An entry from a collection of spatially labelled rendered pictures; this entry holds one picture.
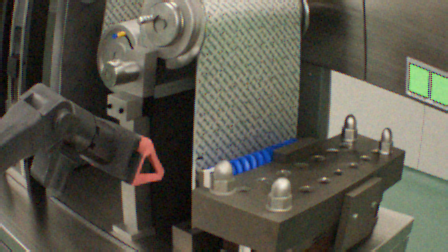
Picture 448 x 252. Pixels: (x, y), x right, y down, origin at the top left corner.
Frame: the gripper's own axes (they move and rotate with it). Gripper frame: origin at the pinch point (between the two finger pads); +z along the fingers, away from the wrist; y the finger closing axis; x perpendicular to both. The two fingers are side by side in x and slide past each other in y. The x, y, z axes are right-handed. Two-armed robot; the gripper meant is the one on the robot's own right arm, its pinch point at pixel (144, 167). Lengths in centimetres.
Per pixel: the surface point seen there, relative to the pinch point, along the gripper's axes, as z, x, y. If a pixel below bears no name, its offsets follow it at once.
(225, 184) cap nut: 7.4, 2.5, 8.3
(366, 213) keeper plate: 29.3, 6.5, 22.0
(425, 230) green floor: 241, 25, -41
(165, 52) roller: 0.0, 16.4, -5.3
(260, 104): 17.8, 16.2, 0.3
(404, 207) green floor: 256, 35, -69
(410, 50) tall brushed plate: 27, 37, 21
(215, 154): 12.8, 6.4, 0.3
